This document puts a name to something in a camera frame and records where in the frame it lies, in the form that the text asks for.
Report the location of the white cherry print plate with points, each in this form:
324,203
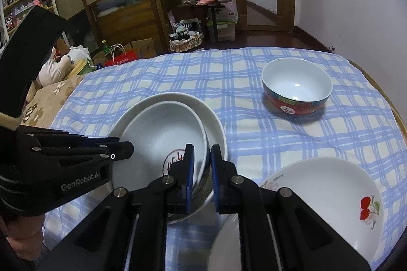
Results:
318,194

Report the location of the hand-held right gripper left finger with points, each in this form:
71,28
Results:
190,169

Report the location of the yellow green box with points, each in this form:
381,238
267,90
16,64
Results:
82,67

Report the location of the red paper bag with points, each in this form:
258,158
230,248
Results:
122,59

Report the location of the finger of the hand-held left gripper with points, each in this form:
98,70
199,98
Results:
120,151
63,140

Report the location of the small black table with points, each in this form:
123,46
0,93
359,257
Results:
216,23

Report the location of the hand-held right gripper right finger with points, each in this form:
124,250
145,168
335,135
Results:
215,175

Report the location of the cream plush toy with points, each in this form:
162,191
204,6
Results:
55,70

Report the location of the wicker basket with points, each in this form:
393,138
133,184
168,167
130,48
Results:
186,43

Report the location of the plain white bowl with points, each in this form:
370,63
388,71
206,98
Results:
203,112

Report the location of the person's left hand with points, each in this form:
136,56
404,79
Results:
27,236

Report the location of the cardboard box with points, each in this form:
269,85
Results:
144,50

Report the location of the green bottle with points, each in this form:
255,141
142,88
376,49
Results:
105,48

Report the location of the blue patterned stamped bowl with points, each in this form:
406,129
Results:
152,137

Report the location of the red patterned bowl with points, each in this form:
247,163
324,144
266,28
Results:
295,80

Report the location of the white-haired plush doll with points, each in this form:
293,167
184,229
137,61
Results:
79,54

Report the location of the blue plaid cloth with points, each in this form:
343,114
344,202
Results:
241,83

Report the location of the clear plastic storage box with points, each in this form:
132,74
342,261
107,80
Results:
227,29

